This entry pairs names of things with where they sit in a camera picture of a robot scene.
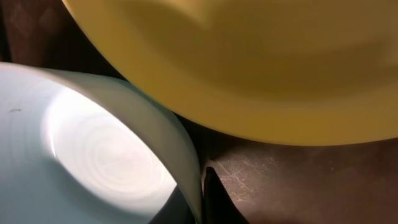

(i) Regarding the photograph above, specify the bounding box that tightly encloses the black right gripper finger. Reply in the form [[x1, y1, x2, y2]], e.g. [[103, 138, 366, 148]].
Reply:
[[203, 167, 249, 224]]

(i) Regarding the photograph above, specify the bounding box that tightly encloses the dark brown serving tray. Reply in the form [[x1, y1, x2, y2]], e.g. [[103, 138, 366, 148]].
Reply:
[[1, 0, 397, 223]]

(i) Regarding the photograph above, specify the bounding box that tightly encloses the yellow plate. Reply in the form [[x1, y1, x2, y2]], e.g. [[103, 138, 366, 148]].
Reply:
[[65, 0, 397, 146]]

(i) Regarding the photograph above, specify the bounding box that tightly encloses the light blue bowl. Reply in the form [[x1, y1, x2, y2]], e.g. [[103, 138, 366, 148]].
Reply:
[[1, 63, 203, 224]]

